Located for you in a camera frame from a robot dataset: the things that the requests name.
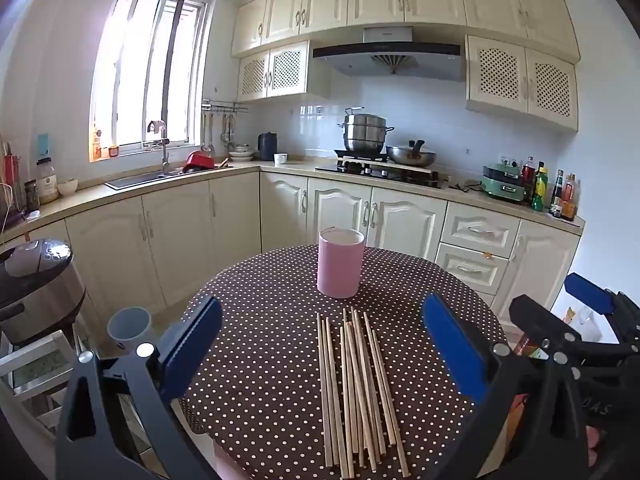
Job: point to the kitchen window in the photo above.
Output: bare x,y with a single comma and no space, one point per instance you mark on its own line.
145,75

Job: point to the brown polka-dot tablecloth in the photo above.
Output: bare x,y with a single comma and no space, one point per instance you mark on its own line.
270,310

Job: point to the orange sauce bottle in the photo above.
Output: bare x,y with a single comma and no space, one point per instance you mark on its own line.
569,200

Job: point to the steel wok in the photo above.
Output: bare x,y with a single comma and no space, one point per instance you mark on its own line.
410,156

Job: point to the red plastic container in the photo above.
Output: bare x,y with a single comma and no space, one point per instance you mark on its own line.
199,161

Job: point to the silver rice cooker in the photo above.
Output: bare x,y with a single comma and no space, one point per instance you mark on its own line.
40,285

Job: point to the black electric kettle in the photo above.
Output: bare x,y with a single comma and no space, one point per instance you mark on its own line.
266,147

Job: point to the hanging metal spatula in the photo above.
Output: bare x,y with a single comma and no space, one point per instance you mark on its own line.
227,132

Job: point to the hanging metal ladle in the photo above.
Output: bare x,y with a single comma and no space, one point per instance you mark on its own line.
207,147

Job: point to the cream base cabinets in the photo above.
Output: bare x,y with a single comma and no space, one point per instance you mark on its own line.
235,220

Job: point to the white cup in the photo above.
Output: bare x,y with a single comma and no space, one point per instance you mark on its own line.
280,159

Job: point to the black gas stove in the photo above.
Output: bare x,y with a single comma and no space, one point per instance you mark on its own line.
380,172

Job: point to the orange bottle on sill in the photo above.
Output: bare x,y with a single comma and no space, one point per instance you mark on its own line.
96,145

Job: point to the grey plastic waste bin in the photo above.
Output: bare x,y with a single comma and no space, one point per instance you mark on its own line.
127,327

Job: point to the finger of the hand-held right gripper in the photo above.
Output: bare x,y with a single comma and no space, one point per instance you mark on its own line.
590,294
532,316

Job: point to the small glass jar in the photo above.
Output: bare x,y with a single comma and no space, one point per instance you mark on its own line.
32,195

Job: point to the dark soy sauce bottle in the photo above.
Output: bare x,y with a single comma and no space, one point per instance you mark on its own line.
556,192

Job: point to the person's right hand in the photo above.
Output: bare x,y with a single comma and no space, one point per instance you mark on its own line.
593,447

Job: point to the white plastic bag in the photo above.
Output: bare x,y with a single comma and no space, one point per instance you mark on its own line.
592,330

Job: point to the colourful printed carton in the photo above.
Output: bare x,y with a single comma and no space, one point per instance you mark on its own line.
530,347

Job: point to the green electric cooker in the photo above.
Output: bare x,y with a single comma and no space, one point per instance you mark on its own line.
500,182

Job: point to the chrome sink faucet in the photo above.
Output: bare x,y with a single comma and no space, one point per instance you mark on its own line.
164,150

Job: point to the white chair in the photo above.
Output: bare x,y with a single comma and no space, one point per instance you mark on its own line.
30,360

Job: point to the bunch of wooden chopsticks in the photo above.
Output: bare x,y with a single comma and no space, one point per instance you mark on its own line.
350,385

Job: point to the steel steamer pot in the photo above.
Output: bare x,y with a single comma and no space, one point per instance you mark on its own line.
364,132

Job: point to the pink cylindrical utensil holder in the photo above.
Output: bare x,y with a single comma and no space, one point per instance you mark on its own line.
340,265

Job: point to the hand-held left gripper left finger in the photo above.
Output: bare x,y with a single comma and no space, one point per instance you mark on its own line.
195,345

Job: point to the cream lattice door cabinet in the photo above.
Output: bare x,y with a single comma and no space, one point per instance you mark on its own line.
287,67
525,80

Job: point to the stack of white dishes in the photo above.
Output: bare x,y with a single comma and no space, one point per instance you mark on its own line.
241,154

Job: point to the blue wall card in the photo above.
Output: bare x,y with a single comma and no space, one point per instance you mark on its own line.
43,146

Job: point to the green and yellow bottle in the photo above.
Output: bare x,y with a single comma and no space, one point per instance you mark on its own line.
540,187

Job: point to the steel kitchen sink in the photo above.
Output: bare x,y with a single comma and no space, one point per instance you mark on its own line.
145,179

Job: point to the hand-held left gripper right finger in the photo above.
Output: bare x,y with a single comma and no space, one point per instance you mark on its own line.
455,350

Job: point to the beige kitchen countertop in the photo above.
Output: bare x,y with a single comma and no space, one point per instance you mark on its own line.
295,166

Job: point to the grey range hood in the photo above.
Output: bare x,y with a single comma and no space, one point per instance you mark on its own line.
390,62

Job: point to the white bowl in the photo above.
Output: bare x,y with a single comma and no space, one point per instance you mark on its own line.
67,187

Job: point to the red bag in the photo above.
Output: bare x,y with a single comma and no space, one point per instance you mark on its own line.
11,180

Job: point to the wall utensil rail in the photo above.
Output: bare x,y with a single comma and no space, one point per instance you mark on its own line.
225,106

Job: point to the glass jar with black lid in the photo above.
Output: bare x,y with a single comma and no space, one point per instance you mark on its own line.
47,185

